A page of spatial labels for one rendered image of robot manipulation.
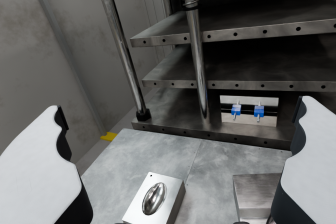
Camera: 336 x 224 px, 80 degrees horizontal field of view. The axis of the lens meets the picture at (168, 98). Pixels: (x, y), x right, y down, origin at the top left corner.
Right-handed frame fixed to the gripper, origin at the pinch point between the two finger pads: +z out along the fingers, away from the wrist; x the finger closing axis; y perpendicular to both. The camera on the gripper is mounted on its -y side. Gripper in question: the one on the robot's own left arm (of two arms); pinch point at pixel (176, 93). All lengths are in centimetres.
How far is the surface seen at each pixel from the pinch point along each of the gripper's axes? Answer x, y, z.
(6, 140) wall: -139, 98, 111
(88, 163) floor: -99, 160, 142
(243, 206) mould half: 18, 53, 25
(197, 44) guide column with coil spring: 10, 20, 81
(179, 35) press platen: 2, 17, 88
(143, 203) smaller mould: -13, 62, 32
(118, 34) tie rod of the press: -29, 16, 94
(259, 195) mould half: 24, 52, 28
